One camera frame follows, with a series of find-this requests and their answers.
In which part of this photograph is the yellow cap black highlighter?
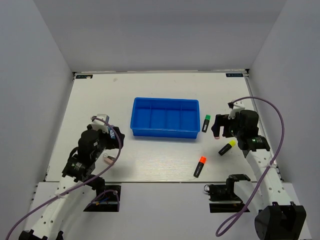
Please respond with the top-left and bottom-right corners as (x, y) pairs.
(218, 140), (237, 156)

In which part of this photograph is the blue plastic divided tray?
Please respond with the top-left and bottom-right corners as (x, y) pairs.
(130, 97), (200, 139)

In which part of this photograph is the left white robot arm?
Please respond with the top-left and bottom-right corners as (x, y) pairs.
(18, 119), (125, 240)

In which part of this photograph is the right corner label sticker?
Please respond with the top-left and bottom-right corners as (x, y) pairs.
(225, 73), (244, 78)

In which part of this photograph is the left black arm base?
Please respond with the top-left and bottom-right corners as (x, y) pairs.
(83, 184), (122, 213)

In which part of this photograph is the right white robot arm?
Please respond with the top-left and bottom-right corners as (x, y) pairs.
(211, 109), (307, 240)

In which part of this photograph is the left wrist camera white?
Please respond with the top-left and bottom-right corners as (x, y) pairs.
(91, 114), (110, 134)

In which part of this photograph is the pink white stapler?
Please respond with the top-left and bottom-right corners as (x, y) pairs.
(102, 153), (115, 165)

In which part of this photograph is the orange cap black highlighter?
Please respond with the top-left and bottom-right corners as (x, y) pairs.
(193, 156), (207, 178)

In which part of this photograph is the left corner label sticker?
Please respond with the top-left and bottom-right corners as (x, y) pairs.
(75, 74), (93, 79)

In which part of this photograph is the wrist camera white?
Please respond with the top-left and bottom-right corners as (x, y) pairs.
(228, 100), (245, 120)
(91, 114), (110, 134)

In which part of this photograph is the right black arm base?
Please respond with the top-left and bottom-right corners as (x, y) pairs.
(203, 174), (251, 213)

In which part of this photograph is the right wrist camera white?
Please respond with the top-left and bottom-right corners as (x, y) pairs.
(228, 100), (245, 120)

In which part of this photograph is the green cap black highlighter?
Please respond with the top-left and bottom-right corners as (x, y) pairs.
(201, 114), (211, 133)

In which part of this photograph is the corner label sticker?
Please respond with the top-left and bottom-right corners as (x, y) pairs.
(225, 73), (244, 78)
(75, 74), (93, 79)

